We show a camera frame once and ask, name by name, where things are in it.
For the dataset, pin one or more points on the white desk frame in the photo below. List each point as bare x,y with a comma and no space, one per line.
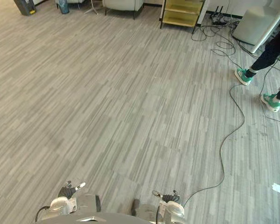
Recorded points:
268,30

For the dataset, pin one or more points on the white tripod stand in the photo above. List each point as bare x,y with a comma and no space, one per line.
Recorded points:
91,8

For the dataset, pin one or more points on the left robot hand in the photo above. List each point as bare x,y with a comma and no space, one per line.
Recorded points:
66,191

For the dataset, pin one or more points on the person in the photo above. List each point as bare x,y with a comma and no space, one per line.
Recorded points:
267,60

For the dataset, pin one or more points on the yellow shelf cart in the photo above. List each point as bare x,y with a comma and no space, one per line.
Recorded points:
180,12

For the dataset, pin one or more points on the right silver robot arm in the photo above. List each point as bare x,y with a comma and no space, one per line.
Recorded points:
171,211

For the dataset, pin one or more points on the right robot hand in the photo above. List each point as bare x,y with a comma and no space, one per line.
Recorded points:
170,197

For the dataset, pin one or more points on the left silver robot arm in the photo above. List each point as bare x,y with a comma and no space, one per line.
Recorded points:
58,205

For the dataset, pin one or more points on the grey cabinet box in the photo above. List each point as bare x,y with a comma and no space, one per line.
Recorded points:
254,24

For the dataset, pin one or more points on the robot torso and legs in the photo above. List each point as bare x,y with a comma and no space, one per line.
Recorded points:
112,211

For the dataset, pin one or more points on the black yellow-based stand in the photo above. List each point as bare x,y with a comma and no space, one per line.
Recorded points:
25,7

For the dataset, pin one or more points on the white armchair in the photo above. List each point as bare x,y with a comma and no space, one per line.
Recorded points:
123,5

